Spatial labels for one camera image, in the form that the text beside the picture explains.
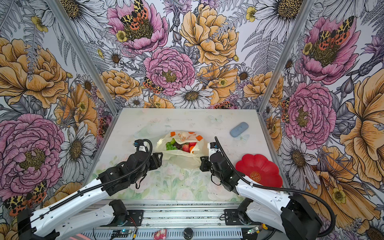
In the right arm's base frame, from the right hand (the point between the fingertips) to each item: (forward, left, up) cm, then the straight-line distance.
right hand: (200, 162), depth 82 cm
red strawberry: (+14, +8, -7) cm, 18 cm away
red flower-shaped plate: (+1, -34, -11) cm, 36 cm away
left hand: (-1, +22, +7) cm, 23 cm away
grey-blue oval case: (+29, -29, -9) cm, 42 cm away
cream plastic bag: (+4, +11, -3) cm, 12 cm away
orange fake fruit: (+12, +5, -5) cm, 14 cm away
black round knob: (-31, +6, 0) cm, 32 cm away
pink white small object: (-31, +19, -8) cm, 37 cm away
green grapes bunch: (+15, +19, -5) cm, 24 cm away
